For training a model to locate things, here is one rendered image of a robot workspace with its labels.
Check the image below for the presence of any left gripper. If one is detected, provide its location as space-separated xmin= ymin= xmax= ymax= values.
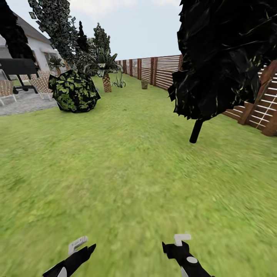
xmin=67 ymin=244 xmax=96 ymax=273

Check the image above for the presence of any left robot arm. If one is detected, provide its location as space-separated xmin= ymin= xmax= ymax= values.
xmin=43 ymin=236 xmax=96 ymax=277

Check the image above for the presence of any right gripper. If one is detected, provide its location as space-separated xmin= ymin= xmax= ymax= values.
xmin=162 ymin=242 xmax=189 ymax=262

